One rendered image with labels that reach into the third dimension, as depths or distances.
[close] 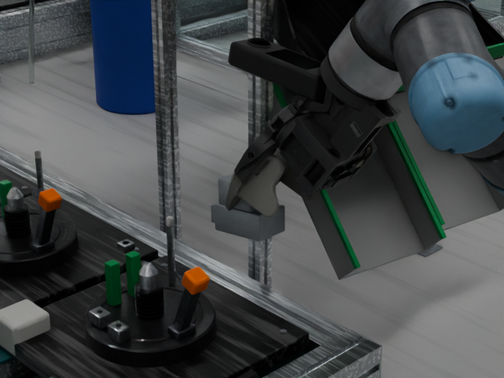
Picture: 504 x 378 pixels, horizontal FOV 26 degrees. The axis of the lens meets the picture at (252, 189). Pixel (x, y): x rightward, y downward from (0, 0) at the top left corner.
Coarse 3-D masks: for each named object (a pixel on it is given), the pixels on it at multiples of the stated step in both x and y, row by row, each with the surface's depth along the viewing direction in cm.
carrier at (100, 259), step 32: (0, 192) 135; (0, 224) 135; (32, 224) 135; (64, 224) 135; (96, 224) 139; (0, 256) 127; (32, 256) 127; (64, 256) 130; (96, 256) 131; (0, 288) 125; (32, 288) 125; (64, 288) 125
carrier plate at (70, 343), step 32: (96, 288) 125; (224, 288) 125; (64, 320) 118; (224, 320) 118; (256, 320) 118; (32, 352) 113; (64, 352) 113; (224, 352) 113; (256, 352) 113; (288, 352) 115
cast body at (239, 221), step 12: (228, 180) 115; (216, 204) 117; (240, 204) 114; (216, 216) 117; (228, 216) 116; (240, 216) 115; (252, 216) 114; (264, 216) 114; (276, 216) 115; (216, 228) 118; (228, 228) 116; (240, 228) 115; (252, 228) 114; (264, 228) 114; (276, 228) 116
